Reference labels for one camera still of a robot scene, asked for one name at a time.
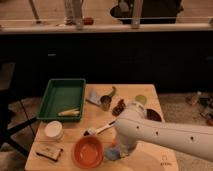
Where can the wooden block eraser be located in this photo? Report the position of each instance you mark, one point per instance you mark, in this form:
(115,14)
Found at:
(51,152)

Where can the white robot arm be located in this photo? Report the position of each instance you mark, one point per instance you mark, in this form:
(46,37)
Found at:
(132,126)

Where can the green chili pepper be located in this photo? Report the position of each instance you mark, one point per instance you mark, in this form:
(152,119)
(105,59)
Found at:
(112,93)

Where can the yellow corn cob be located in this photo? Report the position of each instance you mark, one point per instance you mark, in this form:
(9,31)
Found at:
(71,112)

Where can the orange ball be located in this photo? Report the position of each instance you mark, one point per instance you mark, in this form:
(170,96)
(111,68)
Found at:
(113,144)

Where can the white round container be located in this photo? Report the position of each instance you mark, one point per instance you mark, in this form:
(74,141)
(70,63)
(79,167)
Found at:
(54,130)

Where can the bunch of dark grapes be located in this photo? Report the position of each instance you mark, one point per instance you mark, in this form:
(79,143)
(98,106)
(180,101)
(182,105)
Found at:
(117,110)

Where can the orange red bowl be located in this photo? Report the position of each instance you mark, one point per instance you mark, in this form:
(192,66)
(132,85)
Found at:
(87,152)

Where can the red object on counter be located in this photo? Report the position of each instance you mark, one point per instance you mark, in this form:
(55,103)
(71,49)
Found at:
(88,21)

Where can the blue sponge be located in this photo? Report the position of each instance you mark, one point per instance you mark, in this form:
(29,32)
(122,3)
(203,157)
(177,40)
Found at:
(112,154)

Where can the steel measuring cup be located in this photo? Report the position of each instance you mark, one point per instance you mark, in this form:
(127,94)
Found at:
(105,102)

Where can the white handled brush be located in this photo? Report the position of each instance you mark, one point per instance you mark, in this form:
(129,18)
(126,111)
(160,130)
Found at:
(95,131)

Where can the light green cup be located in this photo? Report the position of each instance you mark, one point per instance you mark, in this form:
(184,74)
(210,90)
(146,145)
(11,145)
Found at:
(141,98)

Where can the dark maroon bowl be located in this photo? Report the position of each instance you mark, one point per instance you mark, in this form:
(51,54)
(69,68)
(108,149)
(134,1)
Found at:
(153,115)

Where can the green plastic tray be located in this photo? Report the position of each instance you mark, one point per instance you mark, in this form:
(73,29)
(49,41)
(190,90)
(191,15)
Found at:
(61,95)

